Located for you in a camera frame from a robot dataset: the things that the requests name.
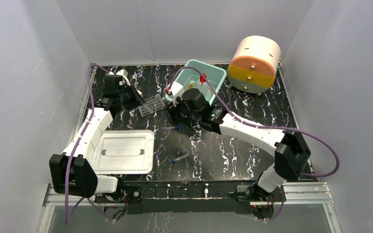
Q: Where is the tan rubber tubing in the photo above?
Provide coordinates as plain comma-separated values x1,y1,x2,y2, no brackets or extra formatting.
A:
187,82,213,100

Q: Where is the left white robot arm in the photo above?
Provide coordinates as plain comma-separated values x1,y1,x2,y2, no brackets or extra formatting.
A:
49,69,145,202

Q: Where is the clear test tube rack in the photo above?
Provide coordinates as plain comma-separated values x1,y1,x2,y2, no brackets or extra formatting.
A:
138,94,165,117

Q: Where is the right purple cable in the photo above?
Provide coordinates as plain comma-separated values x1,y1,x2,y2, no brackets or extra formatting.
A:
168,67,340,222

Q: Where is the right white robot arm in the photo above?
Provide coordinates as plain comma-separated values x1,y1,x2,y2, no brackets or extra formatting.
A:
166,88,311,202

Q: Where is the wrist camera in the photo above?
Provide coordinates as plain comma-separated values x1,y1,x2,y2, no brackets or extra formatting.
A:
116,69,131,86
165,82,184,106

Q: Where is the round orange yellow drawer cabinet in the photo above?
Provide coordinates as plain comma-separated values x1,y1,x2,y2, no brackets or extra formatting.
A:
227,35,281,96

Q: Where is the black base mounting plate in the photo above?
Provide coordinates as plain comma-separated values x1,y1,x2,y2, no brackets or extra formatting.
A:
122,182,275,216

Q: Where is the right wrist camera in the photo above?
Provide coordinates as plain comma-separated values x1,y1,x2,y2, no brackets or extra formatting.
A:
165,82,184,106

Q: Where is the aluminium frame rail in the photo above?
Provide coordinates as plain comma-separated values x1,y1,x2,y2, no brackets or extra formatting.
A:
37,182,342,233

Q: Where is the red-cap wash bottle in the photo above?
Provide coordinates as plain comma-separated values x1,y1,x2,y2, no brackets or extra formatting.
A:
197,73,207,88

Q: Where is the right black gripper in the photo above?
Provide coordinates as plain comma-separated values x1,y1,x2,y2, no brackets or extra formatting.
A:
163,94,201,128

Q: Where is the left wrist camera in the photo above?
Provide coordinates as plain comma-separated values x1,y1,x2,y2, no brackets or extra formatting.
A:
116,69,131,86

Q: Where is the white bin lid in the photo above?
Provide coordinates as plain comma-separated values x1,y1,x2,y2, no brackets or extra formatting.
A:
90,130,155,175

